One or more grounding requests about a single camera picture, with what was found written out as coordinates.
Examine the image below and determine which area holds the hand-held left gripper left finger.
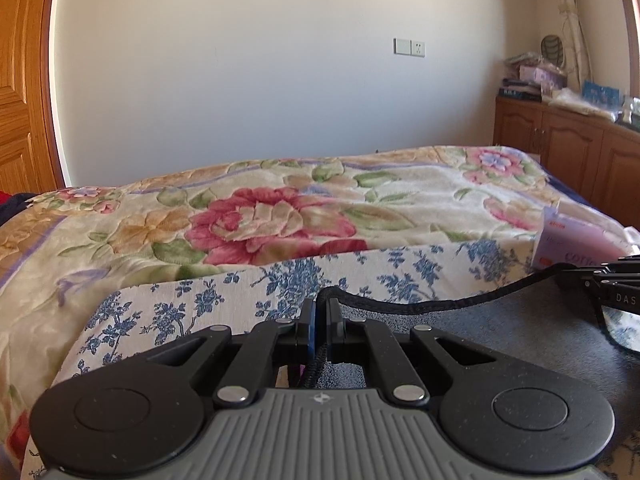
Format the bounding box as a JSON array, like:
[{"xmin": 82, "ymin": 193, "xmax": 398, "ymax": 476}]
[{"xmin": 144, "ymin": 297, "xmax": 319, "ymax": 409}]

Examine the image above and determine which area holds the blue printed card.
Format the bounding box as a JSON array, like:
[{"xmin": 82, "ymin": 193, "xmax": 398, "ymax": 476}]
[{"xmin": 582, "ymin": 80, "xmax": 621, "ymax": 109}]

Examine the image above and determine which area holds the wooden door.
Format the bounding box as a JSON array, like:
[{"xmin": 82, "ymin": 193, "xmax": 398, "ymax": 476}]
[{"xmin": 0, "ymin": 0, "xmax": 68, "ymax": 196}]

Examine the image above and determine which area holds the dark blue cloth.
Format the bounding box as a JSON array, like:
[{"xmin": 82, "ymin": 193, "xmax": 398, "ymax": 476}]
[{"xmin": 0, "ymin": 190, "xmax": 35, "ymax": 228}]

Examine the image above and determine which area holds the flower patterned blanket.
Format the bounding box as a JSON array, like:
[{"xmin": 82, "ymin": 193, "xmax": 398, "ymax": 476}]
[{"xmin": 0, "ymin": 145, "xmax": 640, "ymax": 480}]

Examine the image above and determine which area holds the white wall socket panel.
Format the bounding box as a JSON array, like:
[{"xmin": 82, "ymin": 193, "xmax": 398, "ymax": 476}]
[{"xmin": 393, "ymin": 37, "xmax": 426, "ymax": 57}]

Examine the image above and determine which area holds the clear plastic bag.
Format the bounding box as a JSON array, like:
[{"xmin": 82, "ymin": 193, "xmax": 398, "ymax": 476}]
[{"xmin": 549, "ymin": 87, "xmax": 618, "ymax": 122}]

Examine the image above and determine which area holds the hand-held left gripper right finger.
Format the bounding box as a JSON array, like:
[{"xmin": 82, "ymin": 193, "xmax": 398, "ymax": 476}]
[{"xmin": 325, "ymin": 297, "xmax": 502, "ymax": 405}]

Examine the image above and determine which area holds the grey towel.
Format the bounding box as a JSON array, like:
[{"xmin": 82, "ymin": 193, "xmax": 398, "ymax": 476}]
[{"xmin": 302, "ymin": 260, "xmax": 640, "ymax": 467}]

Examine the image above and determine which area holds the wooden cabinet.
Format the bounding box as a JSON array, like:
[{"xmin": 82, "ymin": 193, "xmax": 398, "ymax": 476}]
[{"xmin": 492, "ymin": 95, "xmax": 640, "ymax": 217}]

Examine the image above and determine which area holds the pink box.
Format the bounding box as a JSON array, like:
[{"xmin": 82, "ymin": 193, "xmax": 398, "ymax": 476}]
[{"xmin": 519, "ymin": 64, "xmax": 569, "ymax": 89}]

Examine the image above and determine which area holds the patterned curtain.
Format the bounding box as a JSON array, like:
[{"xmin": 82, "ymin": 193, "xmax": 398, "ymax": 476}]
[{"xmin": 544, "ymin": 0, "xmax": 593, "ymax": 93}]

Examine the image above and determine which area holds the dark flat box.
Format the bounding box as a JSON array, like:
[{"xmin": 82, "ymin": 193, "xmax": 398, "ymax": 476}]
[{"xmin": 497, "ymin": 84, "xmax": 544, "ymax": 104}]

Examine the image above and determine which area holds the dark blue bedsheet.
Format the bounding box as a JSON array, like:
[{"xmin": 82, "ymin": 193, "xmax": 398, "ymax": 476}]
[{"xmin": 530, "ymin": 152, "xmax": 623, "ymax": 228}]

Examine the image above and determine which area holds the round hand fan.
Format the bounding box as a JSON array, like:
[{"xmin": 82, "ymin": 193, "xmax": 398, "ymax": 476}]
[{"xmin": 541, "ymin": 34, "xmax": 567, "ymax": 69}]

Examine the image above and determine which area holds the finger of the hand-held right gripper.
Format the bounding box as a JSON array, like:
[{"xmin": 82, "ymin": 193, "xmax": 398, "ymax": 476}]
[{"xmin": 560, "ymin": 255, "xmax": 640, "ymax": 352}]

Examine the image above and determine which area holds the pink tissue packet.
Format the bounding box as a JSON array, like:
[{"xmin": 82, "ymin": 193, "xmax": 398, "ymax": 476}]
[{"xmin": 531, "ymin": 205, "xmax": 637, "ymax": 272}]

